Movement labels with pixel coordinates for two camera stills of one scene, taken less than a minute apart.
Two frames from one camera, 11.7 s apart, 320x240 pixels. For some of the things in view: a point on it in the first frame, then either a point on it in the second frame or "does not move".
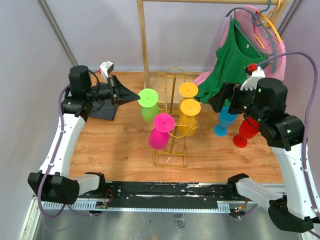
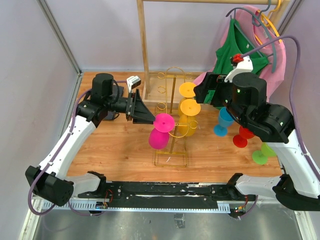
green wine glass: [148, 103] -> [261, 157]
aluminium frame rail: [49, 17] does not move
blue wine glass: [225, 119] does not move
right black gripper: [230, 91] -> [211, 81]
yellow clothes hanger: [266, 22] does not move
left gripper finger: [123, 95] -> [141, 114]
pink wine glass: [159, 136] does not move
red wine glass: [247, 130] does not move
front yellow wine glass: [187, 123] does not move
